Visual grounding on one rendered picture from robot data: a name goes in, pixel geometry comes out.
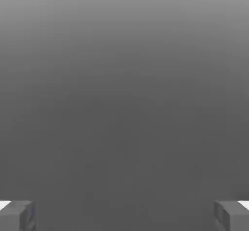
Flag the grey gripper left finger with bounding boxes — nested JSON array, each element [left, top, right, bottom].
[[0, 200, 37, 231]]

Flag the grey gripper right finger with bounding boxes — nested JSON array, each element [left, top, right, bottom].
[[213, 200, 249, 231]]

